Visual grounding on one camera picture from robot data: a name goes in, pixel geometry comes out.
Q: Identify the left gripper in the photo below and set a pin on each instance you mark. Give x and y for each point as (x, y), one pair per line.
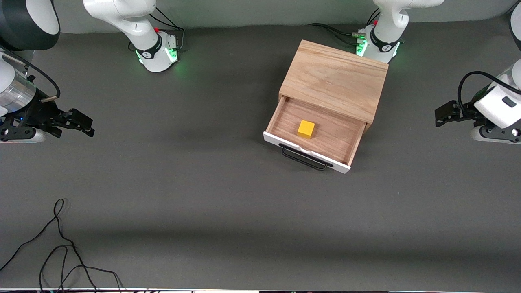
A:
(465, 110)

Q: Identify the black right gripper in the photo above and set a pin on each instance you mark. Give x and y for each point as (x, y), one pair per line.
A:
(39, 108)

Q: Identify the white-fronted wooden drawer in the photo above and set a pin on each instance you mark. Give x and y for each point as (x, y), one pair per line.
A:
(338, 138)

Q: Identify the yellow cube block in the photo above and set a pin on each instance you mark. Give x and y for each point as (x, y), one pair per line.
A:
(306, 129)

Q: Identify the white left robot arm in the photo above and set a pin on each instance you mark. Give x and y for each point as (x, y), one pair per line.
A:
(384, 40)

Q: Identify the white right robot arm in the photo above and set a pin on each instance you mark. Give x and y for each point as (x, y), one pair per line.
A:
(134, 24)

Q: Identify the wooden drawer cabinet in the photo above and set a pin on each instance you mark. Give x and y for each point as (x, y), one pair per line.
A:
(333, 77)

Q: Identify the dark grey table mat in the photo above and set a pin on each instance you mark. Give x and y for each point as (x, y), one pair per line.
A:
(203, 224)

